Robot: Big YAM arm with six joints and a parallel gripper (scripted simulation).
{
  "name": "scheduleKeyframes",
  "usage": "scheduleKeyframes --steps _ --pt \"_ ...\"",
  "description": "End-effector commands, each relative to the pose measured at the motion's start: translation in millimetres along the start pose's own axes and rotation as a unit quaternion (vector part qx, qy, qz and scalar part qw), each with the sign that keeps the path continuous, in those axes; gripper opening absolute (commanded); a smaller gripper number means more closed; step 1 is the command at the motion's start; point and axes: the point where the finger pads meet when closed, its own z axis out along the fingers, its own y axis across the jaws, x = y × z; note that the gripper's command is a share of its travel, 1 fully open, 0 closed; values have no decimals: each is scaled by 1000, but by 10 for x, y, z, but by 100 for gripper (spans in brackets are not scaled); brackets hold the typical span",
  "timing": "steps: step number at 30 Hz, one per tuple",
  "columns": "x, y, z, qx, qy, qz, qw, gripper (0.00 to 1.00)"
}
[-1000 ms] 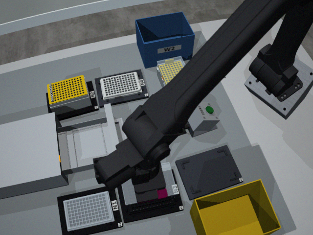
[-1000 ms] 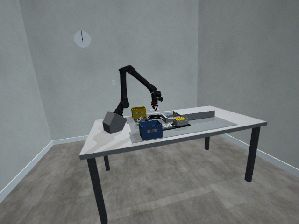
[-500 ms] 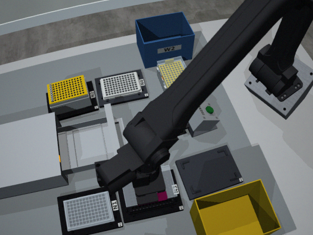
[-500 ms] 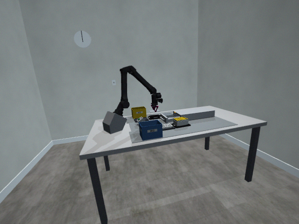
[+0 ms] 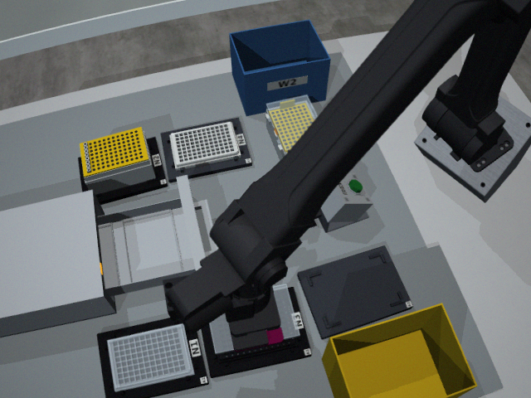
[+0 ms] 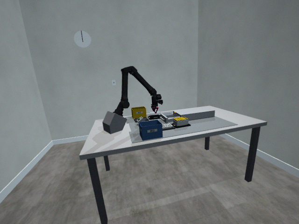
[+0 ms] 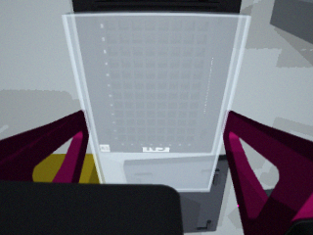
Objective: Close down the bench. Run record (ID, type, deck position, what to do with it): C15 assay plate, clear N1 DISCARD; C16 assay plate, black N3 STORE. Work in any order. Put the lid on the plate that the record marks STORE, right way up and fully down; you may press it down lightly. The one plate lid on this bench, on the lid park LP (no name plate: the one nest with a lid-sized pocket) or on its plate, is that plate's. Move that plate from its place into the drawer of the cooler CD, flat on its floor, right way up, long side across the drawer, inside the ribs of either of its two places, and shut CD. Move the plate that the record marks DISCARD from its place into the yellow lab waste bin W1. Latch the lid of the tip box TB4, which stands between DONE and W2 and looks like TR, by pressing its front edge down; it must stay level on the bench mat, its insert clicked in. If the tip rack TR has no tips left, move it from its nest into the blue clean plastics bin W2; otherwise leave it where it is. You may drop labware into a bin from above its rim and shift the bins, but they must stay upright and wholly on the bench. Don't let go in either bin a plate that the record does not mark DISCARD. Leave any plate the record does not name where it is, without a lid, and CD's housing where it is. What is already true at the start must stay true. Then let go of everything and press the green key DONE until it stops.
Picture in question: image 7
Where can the grey push-button box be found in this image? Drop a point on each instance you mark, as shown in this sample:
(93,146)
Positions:
(268,191)

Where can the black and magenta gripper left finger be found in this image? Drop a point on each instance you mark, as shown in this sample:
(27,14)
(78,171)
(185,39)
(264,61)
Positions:
(21,153)

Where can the black rectangular plate nest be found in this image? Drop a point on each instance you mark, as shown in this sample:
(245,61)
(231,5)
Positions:
(230,6)

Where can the black multiwell plate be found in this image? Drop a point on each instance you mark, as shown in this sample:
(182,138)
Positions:
(157,5)

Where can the yellow open-top bin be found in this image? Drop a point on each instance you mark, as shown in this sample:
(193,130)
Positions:
(47,169)

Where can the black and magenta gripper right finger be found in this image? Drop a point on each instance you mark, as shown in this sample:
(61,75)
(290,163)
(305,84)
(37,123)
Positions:
(292,198)

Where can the grey bench mat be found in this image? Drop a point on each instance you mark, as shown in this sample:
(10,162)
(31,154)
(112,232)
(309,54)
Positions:
(37,84)

